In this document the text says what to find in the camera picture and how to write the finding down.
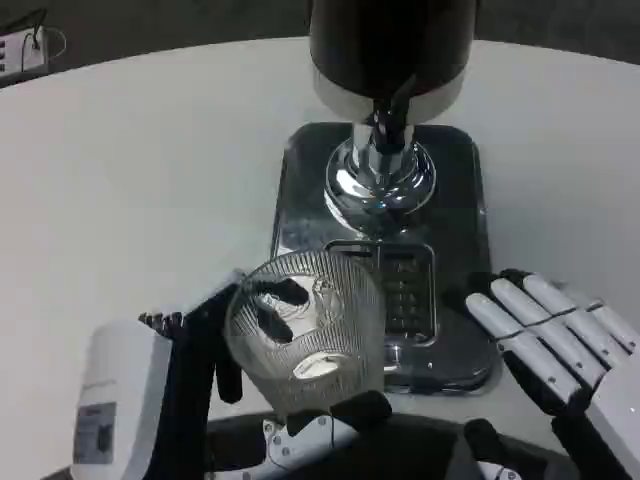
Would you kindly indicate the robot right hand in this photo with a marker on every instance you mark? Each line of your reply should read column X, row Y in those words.
column 550, row 330

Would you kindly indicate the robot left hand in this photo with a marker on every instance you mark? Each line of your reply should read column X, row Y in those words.
column 125, row 370

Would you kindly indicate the clear ribbed glass cup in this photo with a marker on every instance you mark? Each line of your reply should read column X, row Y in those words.
column 345, row 320

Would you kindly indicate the drip tray grid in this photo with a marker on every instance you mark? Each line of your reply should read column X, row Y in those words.
column 407, row 285

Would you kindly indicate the steel drip tray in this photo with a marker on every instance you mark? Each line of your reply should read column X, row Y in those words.
column 460, row 210

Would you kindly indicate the black dispenser tap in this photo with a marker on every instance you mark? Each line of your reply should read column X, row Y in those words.
column 392, row 120

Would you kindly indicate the white box device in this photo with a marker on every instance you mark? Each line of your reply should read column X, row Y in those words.
column 20, row 52

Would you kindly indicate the black drink dispenser chrome pedestal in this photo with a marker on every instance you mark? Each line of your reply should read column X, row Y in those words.
column 385, row 45

